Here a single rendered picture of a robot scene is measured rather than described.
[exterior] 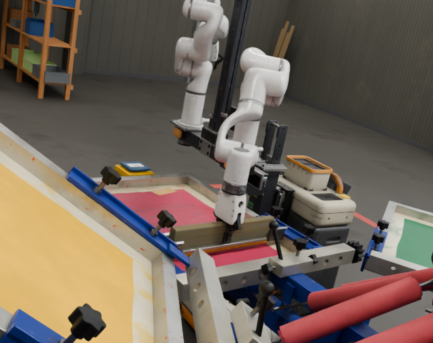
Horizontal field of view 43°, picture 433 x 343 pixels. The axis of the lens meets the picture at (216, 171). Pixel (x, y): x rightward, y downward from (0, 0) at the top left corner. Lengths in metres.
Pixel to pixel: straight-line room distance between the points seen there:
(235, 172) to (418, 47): 8.69
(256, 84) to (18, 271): 1.13
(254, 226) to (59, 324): 1.08
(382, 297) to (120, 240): 0.56
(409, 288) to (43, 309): 0.71
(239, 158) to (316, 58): 10.26
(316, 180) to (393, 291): 1.65
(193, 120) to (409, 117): 7.81
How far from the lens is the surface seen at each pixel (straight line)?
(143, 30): 11.08
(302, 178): 2.80
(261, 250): 1.88
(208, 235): 1.72
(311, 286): 1.54
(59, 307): 0.90
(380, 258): 1.86
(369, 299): 1.18
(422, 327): 1.10
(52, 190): 1.21
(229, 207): 1.71
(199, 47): 2.46
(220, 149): 1.74
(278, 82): 1.82
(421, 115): 10.01
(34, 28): 8.66
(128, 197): 2.12
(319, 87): 11.71
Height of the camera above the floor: 1.71
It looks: 17 degrees down
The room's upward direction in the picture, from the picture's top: 11 degrees clockwise
